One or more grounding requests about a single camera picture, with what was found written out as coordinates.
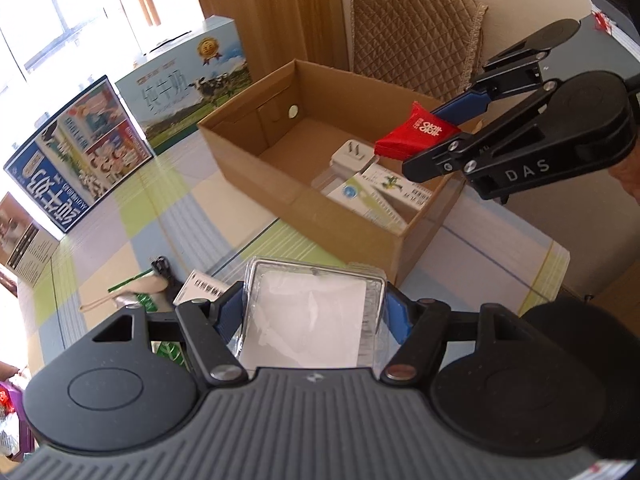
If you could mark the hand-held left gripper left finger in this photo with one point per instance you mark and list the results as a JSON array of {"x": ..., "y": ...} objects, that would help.
[{"x": 227, "y": 310}]

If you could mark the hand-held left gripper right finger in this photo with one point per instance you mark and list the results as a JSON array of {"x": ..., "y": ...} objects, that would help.
[{"x": 400, "y": 312}]

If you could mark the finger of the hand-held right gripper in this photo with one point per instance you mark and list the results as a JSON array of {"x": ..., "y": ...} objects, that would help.
[
  {"x": 480, "y": 145},
  {"x": 460, "y": 105}
]

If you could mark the red packet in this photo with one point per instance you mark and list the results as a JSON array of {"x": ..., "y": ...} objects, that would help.
[{"x": 417, "y": 132}]

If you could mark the clear plastic box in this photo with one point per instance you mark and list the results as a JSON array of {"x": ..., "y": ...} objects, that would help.
[{"x": 310, "y": 315}]

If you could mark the narrow white medicine box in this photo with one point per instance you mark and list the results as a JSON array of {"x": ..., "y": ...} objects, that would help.
[{"x": 400, "y": 187}]

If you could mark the large white green medicine box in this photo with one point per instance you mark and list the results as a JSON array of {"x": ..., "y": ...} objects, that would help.
[{"x": 365, "y": 205}]

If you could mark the brown cardboard box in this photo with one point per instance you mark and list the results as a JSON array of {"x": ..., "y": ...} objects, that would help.
[{"x": 280, "y": 200}]

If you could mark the white grey power adapter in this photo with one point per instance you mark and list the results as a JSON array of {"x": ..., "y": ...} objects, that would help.
[{"x": 350, "y": 157}]

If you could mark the checked cloth desktop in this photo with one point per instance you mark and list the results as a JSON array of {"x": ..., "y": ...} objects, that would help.
[{"x": 140, "y": 205}]

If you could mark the green leaf print packet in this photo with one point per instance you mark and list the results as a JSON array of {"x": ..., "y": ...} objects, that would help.
[{"x": 167, "y": 350}]

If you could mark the quilted brown chair cushion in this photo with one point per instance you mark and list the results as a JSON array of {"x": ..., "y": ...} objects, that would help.
[{"x": 415, "y": 35}]

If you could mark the wooden spoon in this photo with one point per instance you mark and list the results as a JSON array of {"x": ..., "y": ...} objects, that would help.
[{"x": 145, "y": 287}]

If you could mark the wooden cabinet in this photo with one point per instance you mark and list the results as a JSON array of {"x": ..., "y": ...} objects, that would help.
[{"x": 270, "y": 10}]

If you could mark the white product box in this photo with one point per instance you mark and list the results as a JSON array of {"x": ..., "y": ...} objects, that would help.
[{"x": 25, "y": 245}]

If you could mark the dark blue milk carton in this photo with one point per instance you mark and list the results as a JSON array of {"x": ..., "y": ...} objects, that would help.
[{"x": 75, "y": 155}]

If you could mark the light blue milk carton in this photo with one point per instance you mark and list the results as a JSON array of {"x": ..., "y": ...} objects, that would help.
[{"x": 185, "y": 85}]

